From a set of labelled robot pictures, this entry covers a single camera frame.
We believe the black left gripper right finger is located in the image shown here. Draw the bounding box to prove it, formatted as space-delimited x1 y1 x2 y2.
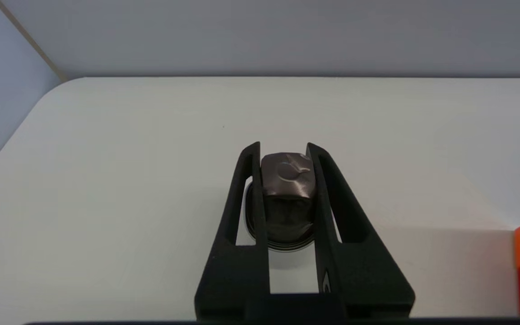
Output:
306 142 416 319

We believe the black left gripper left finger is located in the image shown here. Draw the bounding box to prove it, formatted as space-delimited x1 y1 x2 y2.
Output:
195 142 272 322

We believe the dark brown coffee capsule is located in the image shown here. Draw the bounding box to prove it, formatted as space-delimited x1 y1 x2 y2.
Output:
245 153 318 252

